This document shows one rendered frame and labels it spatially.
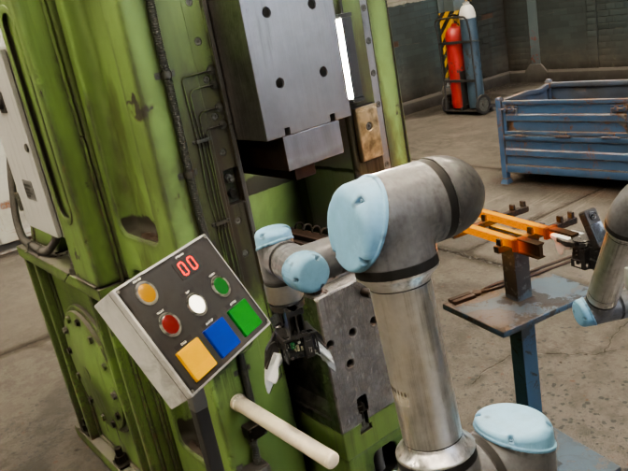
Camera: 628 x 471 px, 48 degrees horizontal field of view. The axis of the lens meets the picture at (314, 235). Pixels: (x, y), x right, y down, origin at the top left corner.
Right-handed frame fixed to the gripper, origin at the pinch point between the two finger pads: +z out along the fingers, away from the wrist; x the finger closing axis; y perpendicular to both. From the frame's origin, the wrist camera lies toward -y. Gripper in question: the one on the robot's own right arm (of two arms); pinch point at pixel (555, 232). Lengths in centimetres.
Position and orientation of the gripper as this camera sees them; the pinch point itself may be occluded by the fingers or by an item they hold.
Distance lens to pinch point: 215.4
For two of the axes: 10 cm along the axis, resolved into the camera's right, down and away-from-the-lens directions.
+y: 1.8, 9.3, 3.1
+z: -4.4, -2.1, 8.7
